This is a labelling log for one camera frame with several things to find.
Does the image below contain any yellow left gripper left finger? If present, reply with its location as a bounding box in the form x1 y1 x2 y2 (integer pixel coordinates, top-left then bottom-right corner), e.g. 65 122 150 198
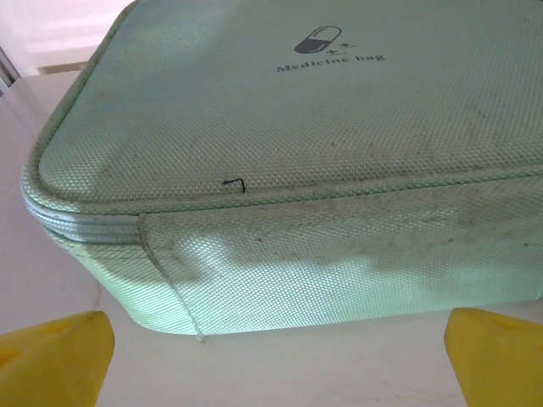
0 309 115 407

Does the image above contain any aluminium frame post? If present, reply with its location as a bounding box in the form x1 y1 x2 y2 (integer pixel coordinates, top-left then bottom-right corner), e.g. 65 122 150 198
0 44 22 92

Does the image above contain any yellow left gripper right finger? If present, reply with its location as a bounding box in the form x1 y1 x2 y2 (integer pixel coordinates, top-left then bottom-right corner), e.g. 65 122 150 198
443 308 543 407

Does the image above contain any mint green medicine bag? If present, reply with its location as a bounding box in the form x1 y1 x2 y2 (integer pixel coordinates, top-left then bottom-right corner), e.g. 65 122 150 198
20 0 543 340

